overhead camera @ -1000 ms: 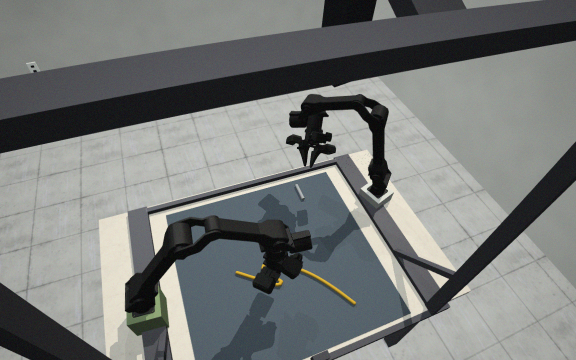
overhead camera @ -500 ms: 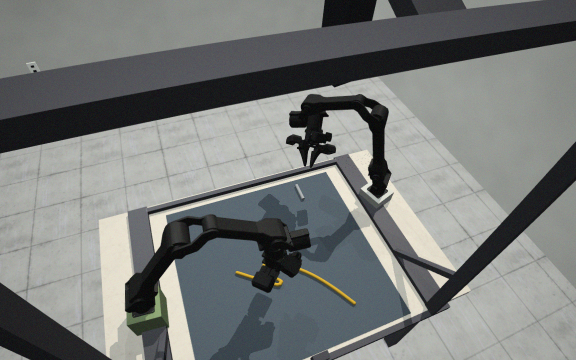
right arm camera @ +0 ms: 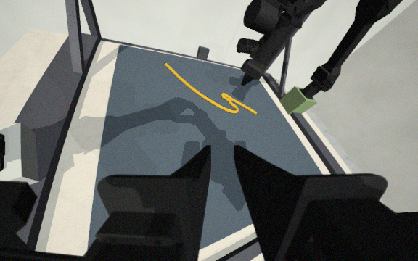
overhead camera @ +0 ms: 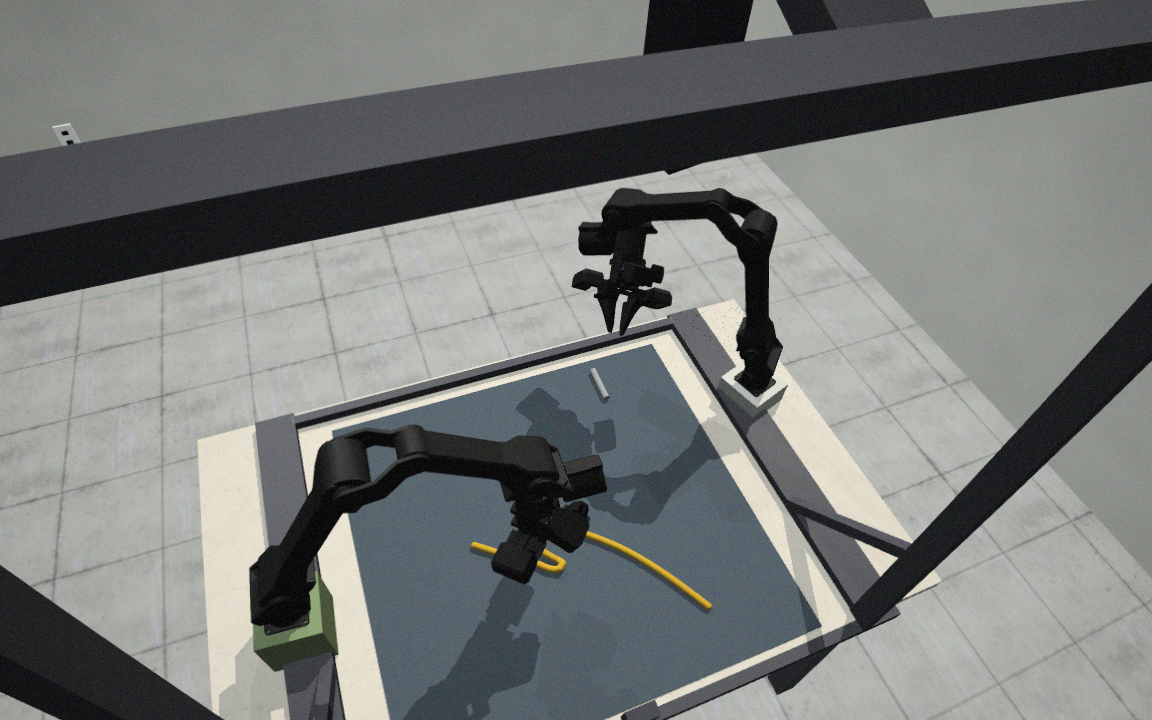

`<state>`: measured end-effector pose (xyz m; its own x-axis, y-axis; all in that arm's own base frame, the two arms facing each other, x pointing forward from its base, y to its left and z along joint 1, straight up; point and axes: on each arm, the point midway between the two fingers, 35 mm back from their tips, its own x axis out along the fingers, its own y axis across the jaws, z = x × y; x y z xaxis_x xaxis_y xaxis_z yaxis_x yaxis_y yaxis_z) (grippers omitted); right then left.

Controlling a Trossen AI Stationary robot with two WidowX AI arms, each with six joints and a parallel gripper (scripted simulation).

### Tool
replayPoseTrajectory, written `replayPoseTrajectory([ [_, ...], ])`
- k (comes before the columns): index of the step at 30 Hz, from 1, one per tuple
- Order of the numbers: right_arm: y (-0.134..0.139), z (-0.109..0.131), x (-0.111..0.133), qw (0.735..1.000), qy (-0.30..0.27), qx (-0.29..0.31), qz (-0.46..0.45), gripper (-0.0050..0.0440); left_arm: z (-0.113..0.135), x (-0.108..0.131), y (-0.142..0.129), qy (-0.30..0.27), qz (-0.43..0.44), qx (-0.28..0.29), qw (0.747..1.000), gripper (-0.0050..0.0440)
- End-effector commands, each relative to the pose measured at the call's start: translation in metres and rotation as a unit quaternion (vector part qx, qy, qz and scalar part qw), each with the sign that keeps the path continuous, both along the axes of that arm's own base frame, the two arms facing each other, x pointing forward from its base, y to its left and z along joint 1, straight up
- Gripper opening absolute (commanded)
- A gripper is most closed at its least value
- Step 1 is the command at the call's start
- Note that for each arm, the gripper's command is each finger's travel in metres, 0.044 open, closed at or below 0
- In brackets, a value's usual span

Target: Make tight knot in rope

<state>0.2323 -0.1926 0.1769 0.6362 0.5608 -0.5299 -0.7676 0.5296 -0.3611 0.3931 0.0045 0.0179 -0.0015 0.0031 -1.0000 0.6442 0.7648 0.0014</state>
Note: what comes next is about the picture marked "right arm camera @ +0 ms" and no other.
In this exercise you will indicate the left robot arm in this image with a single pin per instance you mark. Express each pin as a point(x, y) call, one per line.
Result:
point(266, 17)

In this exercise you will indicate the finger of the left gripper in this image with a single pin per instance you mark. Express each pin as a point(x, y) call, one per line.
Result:
point(246, 79)

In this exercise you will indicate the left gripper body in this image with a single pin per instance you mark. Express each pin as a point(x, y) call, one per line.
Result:
point(265, 52)

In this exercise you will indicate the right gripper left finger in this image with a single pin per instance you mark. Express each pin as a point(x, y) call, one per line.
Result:
point(183, 193)

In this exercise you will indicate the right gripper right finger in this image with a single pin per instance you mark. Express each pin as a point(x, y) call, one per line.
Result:
point(276, 200)

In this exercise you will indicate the blue-grey mat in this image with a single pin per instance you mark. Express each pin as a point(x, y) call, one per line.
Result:
point(155, 124)

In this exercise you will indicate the yellow rope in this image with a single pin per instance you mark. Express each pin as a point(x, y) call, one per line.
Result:
point(223, 96)

